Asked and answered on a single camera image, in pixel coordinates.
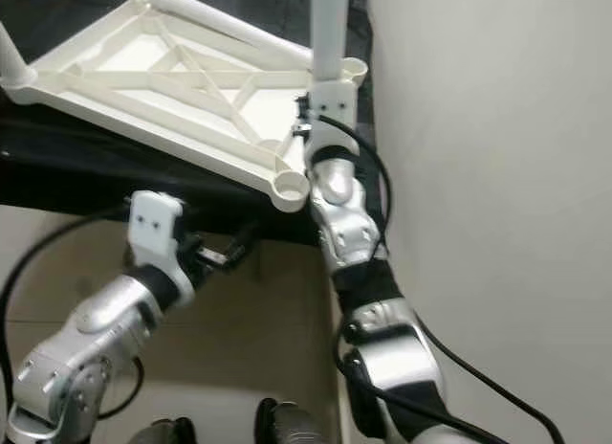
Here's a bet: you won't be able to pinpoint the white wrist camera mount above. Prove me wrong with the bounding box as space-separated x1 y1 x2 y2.
304 78 358 150
129 190 186 292

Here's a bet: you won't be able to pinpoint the black tablecloth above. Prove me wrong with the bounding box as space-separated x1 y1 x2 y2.
0 0 374 249

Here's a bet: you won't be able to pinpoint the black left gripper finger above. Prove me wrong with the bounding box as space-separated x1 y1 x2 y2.
228 218 262 259

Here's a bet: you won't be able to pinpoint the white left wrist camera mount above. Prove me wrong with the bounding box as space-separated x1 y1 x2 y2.
129 190 186 292

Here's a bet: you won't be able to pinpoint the white plastic table top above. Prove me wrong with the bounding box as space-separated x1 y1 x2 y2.
3 0 369 213

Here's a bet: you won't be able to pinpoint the black robot left leg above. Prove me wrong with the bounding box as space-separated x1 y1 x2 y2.
142 417 202 444

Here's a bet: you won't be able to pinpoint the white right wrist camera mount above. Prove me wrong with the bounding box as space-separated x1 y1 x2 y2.
304 78 358 150

